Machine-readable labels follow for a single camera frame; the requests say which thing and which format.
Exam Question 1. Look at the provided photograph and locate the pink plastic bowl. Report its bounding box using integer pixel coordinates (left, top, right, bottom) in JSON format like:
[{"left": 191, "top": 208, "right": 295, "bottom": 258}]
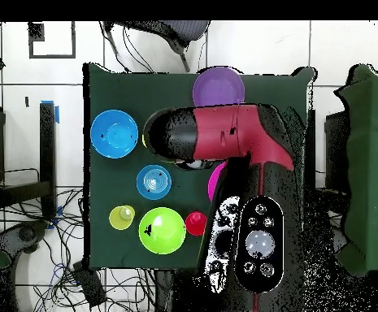
[{"left": 207, "top": 161, "right": 228, "bottom": 203}]

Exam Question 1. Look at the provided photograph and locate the small dark blue bowl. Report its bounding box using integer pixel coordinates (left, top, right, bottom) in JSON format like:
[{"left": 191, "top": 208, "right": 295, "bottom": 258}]
[{"left": 135, "top": 164, "right": 172, "bottom": 201}]

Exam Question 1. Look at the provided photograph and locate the red plastic cup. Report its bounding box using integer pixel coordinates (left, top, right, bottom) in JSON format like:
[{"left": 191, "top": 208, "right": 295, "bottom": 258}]
[{"left": 185, "top": 211, "right": 208, "bottom": 236}]

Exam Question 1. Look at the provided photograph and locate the green plastic bowl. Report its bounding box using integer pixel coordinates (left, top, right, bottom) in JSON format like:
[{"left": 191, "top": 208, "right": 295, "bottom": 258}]
[{"left": 138, "top": 206, "right": 187, "bottom": 255}]

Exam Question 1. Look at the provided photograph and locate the large light blue bowl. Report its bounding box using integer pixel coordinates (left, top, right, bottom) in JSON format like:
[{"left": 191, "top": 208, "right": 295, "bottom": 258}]
[{"left": 89, "top": 109, "right": 140, "bottom": 160}]

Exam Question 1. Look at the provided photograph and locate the translucent yellow-green plastic cup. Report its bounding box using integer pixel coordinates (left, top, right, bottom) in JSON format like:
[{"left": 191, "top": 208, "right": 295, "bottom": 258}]
[{"left": 108, "top": 204, "right": 137, "bottom": 232}]

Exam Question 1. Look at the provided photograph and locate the purple plastic bowl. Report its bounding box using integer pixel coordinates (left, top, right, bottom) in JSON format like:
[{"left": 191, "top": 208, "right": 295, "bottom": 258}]
[{"left": 192, "top": 66, "right": 246, "bottom": 108}]

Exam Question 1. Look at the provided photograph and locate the dark green table cloth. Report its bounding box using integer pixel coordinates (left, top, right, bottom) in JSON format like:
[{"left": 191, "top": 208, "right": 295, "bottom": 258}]
[{"left": 82, "top": 62, "right": 316, "bottom": 273}]

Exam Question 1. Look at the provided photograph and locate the grey office chair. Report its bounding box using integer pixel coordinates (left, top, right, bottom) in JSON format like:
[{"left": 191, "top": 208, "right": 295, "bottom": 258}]
[{"left": 103, "top": 20, "right": 212, "bottom": 73}]

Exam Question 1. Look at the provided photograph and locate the black power strip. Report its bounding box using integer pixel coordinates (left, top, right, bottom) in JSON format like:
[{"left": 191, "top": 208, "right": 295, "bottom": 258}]
[{"left": 72, "top": 259, "right": 107, "bottom": 308}]

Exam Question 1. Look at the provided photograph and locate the black floor device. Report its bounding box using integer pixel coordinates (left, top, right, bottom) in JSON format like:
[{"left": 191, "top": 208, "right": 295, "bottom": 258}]
[{"left": 0, "top": 219, "right": 49, "bottom": 258}]

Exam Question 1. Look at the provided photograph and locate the black metal frame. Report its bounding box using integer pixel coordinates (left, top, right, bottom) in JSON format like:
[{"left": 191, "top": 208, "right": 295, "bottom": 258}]
[
  {"left": 306, "top": 109, "right": 350, "bottom": 196},
  {"left": 0, "top": 102, "right": 58, "bottom": 222}
]

